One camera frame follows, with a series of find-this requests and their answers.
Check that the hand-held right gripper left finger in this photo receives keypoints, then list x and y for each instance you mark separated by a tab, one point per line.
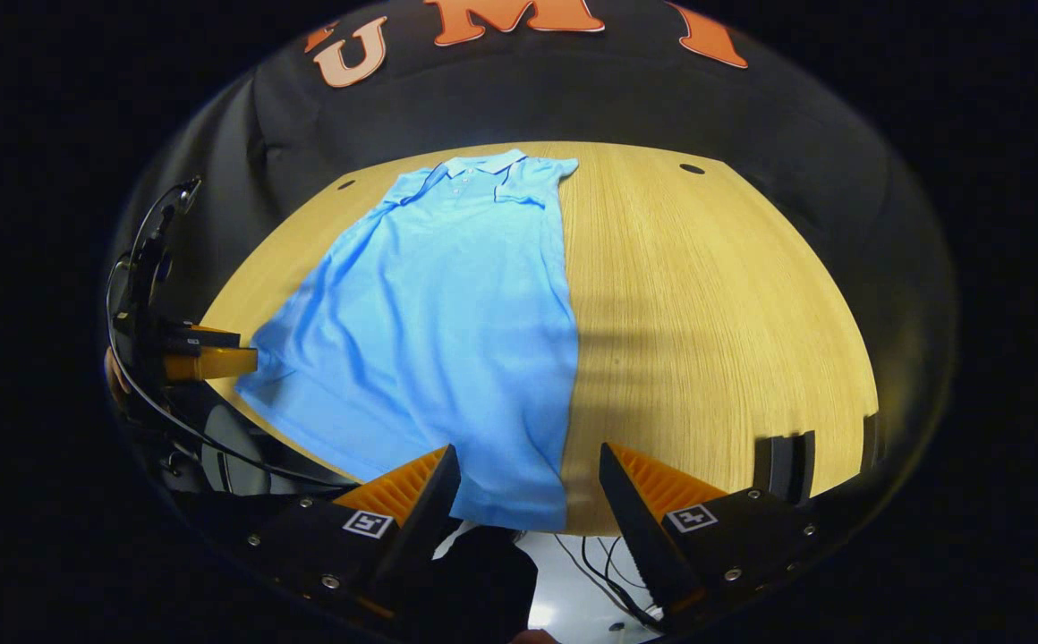
421	528

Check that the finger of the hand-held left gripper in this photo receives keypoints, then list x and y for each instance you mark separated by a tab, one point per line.
206	338
215	363

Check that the person's dark clothing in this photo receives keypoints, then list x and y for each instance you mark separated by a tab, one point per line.
483	590

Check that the light blue T-shirt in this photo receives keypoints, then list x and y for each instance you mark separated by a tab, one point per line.
429	340

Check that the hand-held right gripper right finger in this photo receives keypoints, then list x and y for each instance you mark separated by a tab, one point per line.
635	528

